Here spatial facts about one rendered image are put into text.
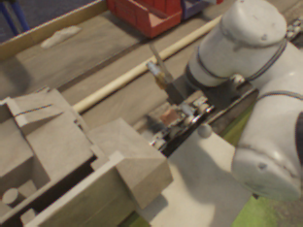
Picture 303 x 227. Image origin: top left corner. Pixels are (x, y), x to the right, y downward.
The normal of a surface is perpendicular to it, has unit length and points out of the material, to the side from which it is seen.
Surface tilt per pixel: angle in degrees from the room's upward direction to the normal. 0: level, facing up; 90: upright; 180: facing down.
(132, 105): 0
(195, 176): 0
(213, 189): 0
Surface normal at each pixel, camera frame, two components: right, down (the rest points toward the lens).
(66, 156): -0.14, -0.70
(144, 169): 0.52, 0.11
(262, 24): 0.14, -0.22
